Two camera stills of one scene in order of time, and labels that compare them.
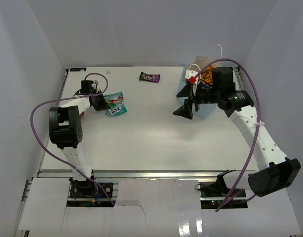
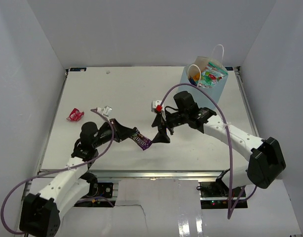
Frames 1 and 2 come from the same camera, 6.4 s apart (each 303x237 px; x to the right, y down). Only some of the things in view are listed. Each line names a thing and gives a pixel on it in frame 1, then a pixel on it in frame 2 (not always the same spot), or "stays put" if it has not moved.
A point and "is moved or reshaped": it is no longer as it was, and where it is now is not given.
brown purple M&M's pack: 153,78 to 144,142
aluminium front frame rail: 132,175 stays put
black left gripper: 103,105 to 121,133
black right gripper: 186,93 to 159,121
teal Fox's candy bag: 115,101 to 211,75
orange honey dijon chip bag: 206,80 is moved or reshaped
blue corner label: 78,69 stays put
